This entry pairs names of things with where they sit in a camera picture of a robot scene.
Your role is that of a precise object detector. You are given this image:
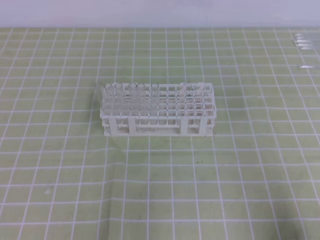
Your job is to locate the clear glass test tube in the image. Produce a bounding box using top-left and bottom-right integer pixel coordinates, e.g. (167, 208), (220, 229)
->
(149, 83), (159, 125)

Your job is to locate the white test tube rack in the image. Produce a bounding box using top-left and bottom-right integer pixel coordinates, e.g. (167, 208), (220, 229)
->
(96, 82), (217, 137)

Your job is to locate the clear tube rack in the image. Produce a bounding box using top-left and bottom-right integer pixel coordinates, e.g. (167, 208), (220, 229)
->
(128, 83), (139, 117)
(137, 83), (145, 117)
(114, 82), (125, 124)

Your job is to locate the green grid tablecloth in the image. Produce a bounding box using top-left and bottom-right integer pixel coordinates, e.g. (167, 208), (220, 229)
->
(0, 28), (320, 240)

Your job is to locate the single clear tube lying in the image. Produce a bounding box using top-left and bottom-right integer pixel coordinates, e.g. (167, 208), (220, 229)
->
(299, 65), (317, 69)

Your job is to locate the clear test tubes pile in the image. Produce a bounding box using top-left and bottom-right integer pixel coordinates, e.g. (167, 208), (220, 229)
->
(293, 32), (320, 51)

